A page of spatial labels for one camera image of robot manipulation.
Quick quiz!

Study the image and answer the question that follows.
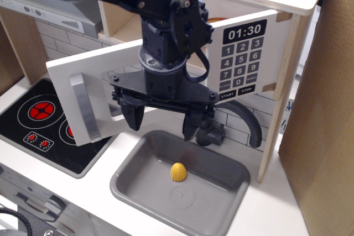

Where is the microwave keypad panel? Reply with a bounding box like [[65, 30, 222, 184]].
[[206, 10, 277, 102]]

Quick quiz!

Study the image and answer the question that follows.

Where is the dark grey faucet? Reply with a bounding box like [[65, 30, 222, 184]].
[[196, 101, 263, 148]]

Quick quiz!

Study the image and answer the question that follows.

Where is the grey range hood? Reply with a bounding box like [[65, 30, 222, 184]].
[[1, 0, 103, 39]]

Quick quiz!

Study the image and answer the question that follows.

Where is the white microwave door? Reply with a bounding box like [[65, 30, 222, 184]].
[[46, 40, 142, 146]]

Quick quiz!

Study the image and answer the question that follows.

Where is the cardboard box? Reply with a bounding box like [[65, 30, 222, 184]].
[[279, 0, 353, 235]]

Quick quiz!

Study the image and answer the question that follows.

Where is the grey sink basin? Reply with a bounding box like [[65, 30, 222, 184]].
[[110, 130, 250, 235]]

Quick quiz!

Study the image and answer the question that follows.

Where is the grey oven door handle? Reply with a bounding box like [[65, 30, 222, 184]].
[[14, 192, 66, 222]]

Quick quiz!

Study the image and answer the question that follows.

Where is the black toy stove top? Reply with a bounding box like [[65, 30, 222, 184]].
[[1, 78, 114, 179]]

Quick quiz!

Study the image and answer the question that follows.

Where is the white toy microwave cabinet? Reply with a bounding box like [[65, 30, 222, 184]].
[[98, 0, 334, 183]]

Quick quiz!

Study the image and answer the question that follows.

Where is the yellow corn piece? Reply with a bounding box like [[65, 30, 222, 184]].
[[170, 162, 188, 182]]

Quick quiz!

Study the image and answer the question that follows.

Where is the black cable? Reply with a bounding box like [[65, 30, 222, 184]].
[[0, 207, 34, 236]]

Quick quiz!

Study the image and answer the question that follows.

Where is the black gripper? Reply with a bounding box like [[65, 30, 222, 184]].
[[109, 70, 219, 141]]

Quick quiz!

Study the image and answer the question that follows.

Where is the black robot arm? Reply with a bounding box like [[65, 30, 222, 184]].
[[65, 0, 219, 141]]

